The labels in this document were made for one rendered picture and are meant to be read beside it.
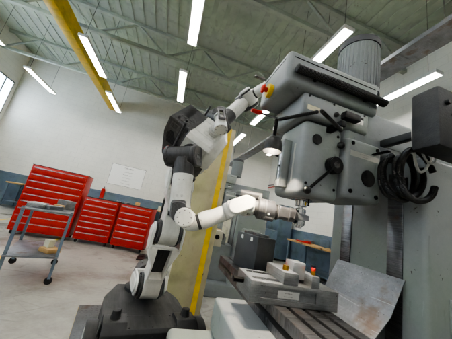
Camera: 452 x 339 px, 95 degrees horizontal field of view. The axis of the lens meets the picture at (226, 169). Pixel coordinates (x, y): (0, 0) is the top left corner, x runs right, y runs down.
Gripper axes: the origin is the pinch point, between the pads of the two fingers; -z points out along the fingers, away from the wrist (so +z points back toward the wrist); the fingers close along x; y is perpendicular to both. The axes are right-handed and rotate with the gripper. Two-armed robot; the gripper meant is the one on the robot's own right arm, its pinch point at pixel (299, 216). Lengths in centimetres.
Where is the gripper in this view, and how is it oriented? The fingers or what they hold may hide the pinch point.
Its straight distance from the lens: 95.2
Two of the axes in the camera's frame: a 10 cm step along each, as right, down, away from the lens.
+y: -2.1, 9.5, -2.1
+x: 0.3, 2.3, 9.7
